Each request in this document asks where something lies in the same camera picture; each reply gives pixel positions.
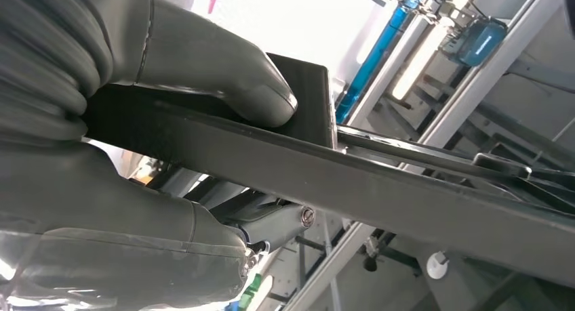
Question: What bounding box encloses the teal power tool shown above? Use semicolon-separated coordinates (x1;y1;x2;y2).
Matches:
442;17;509;68

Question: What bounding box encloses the blue pole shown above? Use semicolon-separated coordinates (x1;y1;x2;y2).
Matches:
334;0;428;123

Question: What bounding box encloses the white round knob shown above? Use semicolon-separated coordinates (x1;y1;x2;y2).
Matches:
425;250;450;281

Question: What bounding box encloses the green object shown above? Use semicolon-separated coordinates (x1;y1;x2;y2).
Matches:
238;272;264;311

